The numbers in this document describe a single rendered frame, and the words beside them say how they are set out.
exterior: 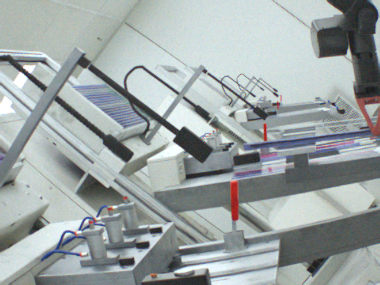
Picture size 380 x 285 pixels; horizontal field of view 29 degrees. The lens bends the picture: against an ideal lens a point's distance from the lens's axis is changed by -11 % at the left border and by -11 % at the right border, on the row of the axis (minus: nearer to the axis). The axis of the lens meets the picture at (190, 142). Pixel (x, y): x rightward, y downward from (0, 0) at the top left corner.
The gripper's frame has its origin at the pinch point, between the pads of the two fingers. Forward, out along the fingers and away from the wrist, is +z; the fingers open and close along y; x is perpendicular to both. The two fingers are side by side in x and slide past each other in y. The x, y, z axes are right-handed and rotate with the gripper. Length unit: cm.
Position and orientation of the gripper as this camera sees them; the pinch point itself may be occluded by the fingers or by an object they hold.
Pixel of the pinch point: (375, 130)
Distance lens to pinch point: 141.1
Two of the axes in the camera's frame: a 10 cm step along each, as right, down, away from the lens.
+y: -1.7, 1.5, -9.7
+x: 9.7, -1.3, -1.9
